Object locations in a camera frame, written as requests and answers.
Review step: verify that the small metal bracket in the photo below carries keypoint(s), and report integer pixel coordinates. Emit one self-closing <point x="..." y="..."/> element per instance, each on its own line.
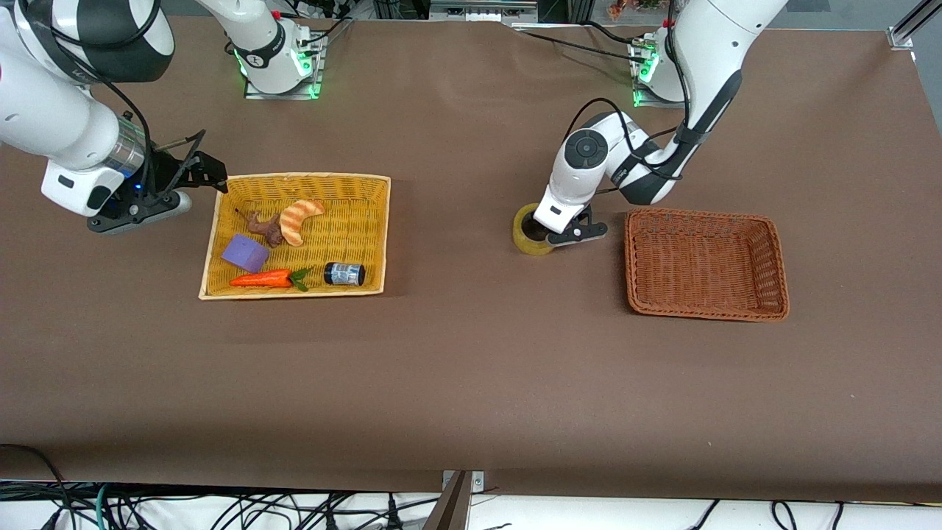
<point x="478" y="482"/>

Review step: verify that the aluminium frame profile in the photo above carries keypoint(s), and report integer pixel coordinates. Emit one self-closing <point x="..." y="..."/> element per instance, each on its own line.
<point x="901" y="35"/>

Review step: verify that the fabric table cover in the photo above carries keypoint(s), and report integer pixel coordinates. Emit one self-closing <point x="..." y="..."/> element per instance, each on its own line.
<point x="471" y="368"/>

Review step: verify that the orange toy carrot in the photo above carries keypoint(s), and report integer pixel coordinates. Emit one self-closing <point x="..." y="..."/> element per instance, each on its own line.
<point x="261" y="279"/>

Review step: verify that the brown toy figure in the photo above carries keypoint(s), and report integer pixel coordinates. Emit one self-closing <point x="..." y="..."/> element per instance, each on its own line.
<point x="268" y="232"/>

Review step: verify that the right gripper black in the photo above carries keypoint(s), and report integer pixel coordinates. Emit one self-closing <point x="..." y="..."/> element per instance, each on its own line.
<point x="168" y="171"/>

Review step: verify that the yellow wicker tray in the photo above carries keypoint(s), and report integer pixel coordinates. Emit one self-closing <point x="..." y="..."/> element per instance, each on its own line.
<point x="346" y="235"/>

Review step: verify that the small black jar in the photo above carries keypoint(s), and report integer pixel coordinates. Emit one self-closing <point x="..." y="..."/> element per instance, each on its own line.
<point x="344" y="274"/>

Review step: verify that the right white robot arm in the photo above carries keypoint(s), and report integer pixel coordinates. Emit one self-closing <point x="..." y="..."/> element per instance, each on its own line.
<point x="51" y="118"/>

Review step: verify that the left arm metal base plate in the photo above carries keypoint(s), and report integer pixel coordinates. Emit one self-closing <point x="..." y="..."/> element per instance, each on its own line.
<point x="644" y="101"/>

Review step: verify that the brown wicker basket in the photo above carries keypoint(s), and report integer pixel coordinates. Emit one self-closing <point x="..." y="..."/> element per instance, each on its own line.
<point x="703" y="265"/>

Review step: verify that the orange background item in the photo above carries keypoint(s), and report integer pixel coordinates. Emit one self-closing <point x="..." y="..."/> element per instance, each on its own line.
<point x="625" y="7"/>

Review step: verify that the clear yellowish tape roll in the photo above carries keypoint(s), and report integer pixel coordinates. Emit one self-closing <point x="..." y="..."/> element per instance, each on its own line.
<point x="524" y="246"/>

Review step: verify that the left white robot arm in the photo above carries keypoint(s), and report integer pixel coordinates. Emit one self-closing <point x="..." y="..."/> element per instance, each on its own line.
<point x="581" y="173"/>

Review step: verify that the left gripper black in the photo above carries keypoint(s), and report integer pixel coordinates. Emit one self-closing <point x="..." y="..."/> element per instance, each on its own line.
<point x="533" y="227"/>

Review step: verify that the metal frame post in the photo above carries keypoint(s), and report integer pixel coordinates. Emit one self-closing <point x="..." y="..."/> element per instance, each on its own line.
<point x="452" y="508"/>

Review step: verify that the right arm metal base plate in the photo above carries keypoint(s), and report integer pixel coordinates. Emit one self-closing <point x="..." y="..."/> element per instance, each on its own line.
<point x="283" y="96"/>

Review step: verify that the purple foam cube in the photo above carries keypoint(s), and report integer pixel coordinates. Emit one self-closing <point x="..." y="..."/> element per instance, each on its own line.
<point x="245" y="254"/>

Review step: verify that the toy croissant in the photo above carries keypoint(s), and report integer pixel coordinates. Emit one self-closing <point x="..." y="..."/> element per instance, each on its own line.
<point x="294" y="219"/>

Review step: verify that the grey background box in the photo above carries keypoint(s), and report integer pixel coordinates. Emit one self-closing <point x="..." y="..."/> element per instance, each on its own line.
<point x="482" y="9"/>

